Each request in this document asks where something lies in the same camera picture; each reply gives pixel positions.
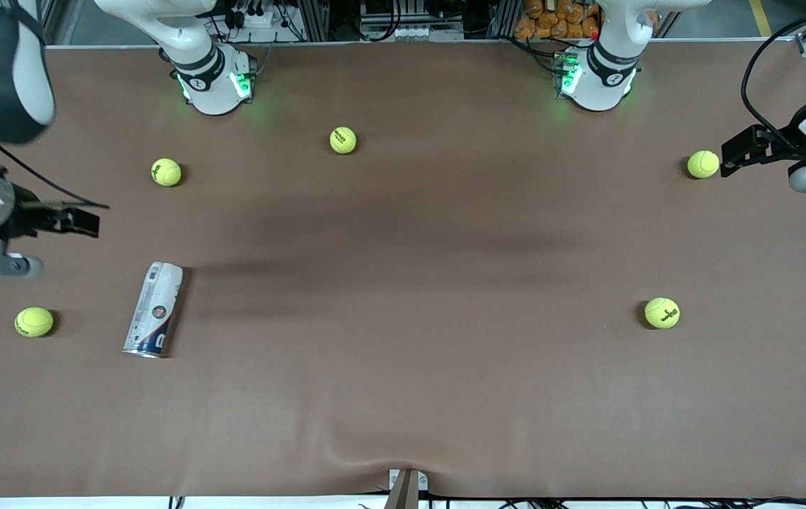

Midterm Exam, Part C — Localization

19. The clear blue white tennis can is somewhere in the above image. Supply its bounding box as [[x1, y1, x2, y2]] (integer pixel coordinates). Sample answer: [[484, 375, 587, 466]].
[[122, 262, 185, 358]]

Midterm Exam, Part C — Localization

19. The yellow tennis ball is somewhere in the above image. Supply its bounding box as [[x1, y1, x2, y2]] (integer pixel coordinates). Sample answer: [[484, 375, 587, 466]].
[[644, 297, 681, 329], [329, 126, 358, 155], [151, 158, 182, 187], [687, 150, 720, 179], [14, 307, 54, 338]]

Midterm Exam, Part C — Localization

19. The orange mesh bag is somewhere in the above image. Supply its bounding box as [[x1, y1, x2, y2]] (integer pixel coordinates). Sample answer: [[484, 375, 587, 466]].
[[514, 0, 600, 40]]

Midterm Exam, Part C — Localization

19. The white power strip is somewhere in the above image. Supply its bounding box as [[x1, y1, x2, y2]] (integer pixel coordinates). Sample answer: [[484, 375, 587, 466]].
[[223, 8, 278, 32]]

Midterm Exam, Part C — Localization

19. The white connector block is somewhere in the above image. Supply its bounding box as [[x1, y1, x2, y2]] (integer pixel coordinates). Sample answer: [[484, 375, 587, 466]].
[[363, 24, 465, 42]]

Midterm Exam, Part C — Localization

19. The brown table cloth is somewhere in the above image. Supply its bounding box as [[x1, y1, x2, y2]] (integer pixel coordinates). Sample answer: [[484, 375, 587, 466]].
[[0, 39, 806, 500]]

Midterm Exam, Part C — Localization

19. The metal table clamp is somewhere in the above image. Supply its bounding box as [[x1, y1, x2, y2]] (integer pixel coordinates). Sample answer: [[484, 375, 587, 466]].
[[388, 468, 429, 509]]

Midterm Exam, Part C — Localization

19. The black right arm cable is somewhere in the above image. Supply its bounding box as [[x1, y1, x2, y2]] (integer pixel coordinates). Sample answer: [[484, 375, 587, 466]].
[[0, 143, 111, 210]]

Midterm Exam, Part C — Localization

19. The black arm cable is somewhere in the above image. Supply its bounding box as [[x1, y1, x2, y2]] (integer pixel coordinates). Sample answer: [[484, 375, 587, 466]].
[[740, 4, 806, 146], [0, 143, 111, 210]]

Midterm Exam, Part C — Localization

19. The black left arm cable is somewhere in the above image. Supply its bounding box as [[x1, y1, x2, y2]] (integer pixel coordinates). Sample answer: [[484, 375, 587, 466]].
[[740, 4, 806, 146]]

